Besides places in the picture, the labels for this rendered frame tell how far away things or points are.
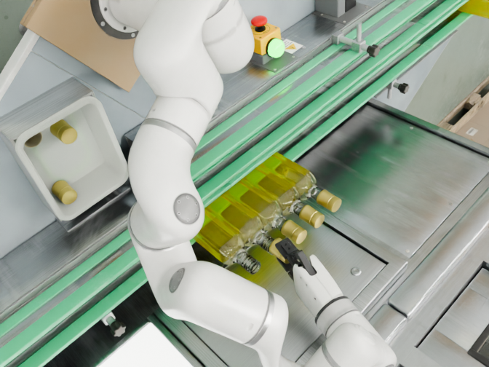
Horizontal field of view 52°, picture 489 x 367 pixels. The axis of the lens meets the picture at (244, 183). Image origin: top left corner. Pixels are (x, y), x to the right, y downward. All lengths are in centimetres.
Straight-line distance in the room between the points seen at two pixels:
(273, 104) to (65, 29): 47
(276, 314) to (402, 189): 73
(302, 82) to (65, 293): 70
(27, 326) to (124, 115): 47
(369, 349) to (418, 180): 69
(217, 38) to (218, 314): 39
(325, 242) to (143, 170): 64
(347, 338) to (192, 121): 39
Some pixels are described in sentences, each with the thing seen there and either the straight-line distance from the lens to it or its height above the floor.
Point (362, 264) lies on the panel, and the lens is 116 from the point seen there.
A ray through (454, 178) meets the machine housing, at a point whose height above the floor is 125.
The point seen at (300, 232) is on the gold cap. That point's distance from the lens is 103.
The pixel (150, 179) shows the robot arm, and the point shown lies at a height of 118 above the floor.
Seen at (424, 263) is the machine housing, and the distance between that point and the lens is 119.
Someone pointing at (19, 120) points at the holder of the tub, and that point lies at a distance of 97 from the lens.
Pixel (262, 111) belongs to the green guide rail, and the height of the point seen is 93.
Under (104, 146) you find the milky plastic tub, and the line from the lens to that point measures 108.
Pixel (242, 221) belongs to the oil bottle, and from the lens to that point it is 105.
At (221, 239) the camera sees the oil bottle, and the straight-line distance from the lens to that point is 103.
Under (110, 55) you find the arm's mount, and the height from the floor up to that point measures 77.
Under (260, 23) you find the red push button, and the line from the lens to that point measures 123.
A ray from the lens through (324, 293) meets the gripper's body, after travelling 90.
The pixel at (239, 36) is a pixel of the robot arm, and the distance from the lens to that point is 78.
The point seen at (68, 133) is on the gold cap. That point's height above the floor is 81.
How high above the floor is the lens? 162
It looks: 35 degrees down
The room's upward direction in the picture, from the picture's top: 123 degrees clockwise
